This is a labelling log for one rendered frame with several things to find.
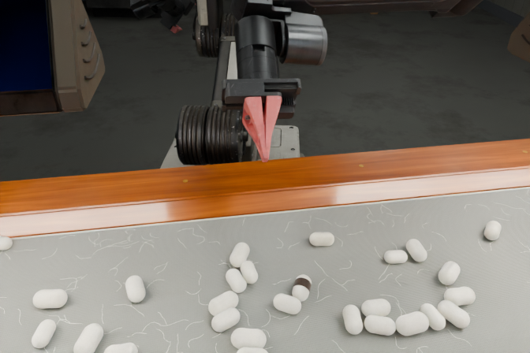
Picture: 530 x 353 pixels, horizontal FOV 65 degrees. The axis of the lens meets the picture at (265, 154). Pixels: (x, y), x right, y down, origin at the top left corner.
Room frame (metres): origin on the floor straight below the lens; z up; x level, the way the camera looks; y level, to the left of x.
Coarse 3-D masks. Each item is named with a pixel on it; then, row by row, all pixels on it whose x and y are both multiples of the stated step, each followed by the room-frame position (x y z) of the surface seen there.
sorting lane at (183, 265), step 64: (512, 192) 0.57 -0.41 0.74; (0, 256) 0.42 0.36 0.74; (64, 256) 0.42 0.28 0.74; (128, 256) 0.42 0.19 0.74; (192, 256) 0.42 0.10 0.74; (256, 256) 0.42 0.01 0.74; (320, 256) 0.42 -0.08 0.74; (448, 256) 0.42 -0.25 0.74; (512, 256) 0.42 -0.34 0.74; (0, 320) 0.32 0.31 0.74; (64, 320) 0.32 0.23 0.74; (128, 320) 0.32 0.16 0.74; (192, 320) 0.32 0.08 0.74; (256, 320) 0.32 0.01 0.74; (320, 320) 0.32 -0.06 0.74; (512, 320) 0.32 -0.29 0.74
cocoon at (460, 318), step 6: (444, 300) 0.33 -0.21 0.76; (438, 306) 0.33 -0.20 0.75; (444, 306) 0.32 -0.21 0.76; (450, 306) 0.32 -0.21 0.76; (456, 306) 0.32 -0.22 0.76; (444, 312) 0.32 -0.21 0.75; (450, 312) 0.32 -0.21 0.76; (456, 312) 0.31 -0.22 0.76; (462, 312) 0.31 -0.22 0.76; (450, 318) 0.31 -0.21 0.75; (456, 318) 0.31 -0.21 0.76; (462, 318) 0.31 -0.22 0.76; (468, 318) 0.31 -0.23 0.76; (456, 324) 0.31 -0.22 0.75; (462, 324) 0.30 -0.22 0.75; (468, 324) 0.31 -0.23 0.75
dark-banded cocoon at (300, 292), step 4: (300, 276) 0.37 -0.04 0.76; (304, 276) 0.37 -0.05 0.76; (308, 280) 0.36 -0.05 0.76; (296, 288) 0.35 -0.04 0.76; (300, 288) 0.35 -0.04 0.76; (304, 288) 0.35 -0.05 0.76; (292, 292) 0.35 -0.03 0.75; (296, 292) 0.34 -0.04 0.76; (300, 292) 0.34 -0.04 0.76; (304, 292) 0.34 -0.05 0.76; (308, 292) 0.35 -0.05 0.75; (296, 296) 0.34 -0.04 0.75; (300, 296) 0.34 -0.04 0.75; (304, 296) 0.34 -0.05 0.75; (300, 300) 0.34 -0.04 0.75
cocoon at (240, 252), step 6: (240, 246) 0.42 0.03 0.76; (246, 246) 0.42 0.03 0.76; (234, 252) 0.41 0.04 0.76; (240, 252) 0.41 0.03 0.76; (246, 252) 0.41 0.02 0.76; (234, 258) 0.40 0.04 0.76; (240, 258) 0.40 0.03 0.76; (246, 258) 0.41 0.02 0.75; (234, 264) 0.40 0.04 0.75; (240, 264) 0.40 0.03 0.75
